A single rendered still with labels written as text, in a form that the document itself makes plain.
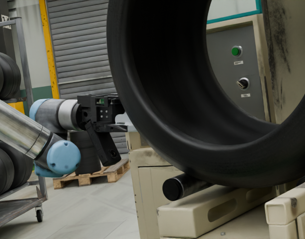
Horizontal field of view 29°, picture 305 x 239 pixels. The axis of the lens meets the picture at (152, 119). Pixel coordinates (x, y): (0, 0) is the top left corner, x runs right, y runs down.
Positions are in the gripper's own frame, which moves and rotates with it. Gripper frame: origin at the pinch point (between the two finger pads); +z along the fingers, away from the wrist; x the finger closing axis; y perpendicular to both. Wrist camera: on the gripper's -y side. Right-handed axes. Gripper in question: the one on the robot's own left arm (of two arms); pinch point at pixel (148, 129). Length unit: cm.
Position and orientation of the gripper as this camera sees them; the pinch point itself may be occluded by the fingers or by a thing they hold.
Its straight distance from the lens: 130.9
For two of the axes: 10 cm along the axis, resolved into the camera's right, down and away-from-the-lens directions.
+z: 8.0, 0.5, -6.0
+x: 6.0, -1.2, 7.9
